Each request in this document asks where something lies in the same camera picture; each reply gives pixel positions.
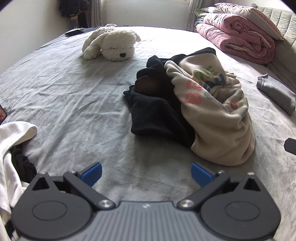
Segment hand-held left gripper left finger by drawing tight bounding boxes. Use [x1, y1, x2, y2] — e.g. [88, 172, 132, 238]
[30, 162, 116, 210]

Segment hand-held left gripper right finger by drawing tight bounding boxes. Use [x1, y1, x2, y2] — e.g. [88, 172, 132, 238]
[178, 162, 265, 211]

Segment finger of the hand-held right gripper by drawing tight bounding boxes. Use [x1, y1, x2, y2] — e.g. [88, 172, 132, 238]
[284, 137, 296, 153]

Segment beige black-sleeved sweatshirt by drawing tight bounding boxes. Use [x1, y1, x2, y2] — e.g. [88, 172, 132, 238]
[123, 47, 256, 167]

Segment white garment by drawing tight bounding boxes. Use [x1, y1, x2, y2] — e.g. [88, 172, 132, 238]
[0, 121, 38, 232]

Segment dark hanging clothes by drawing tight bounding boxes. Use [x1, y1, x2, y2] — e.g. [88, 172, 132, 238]
[58, 0, 89, 28]

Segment grey folded sweater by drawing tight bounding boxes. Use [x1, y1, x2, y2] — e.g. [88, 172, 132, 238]
[256, 74, 296, 116]

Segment black garment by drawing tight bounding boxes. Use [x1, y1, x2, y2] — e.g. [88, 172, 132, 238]
[10, 145, 37, 183]

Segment grey bed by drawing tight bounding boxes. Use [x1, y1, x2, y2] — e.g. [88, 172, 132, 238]
[0, 24, 296, 241]

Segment pink folded quilt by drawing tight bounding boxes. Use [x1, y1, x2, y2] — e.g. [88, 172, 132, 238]
[195, 13, 277, 65]

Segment grey quilted headboard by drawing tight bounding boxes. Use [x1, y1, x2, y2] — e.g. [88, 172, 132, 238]
[251, 3, 296, 93]

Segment white plush dog toy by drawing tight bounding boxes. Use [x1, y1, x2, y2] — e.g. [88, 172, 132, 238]
[82, 23, 142, 62]

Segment pink beige pillow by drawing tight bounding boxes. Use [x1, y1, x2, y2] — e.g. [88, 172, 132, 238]
[215, 2, 284, 41]

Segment black smartphone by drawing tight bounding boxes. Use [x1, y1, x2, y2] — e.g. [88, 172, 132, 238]
[65, 28, 85, 37]

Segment grey floral curtain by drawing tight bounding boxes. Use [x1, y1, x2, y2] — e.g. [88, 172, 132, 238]
[89, 0, 105, 27]
[186, 0, 197, 30]

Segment green patterned pillow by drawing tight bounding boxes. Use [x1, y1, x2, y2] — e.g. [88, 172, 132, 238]
[194, 6, 222, 25]

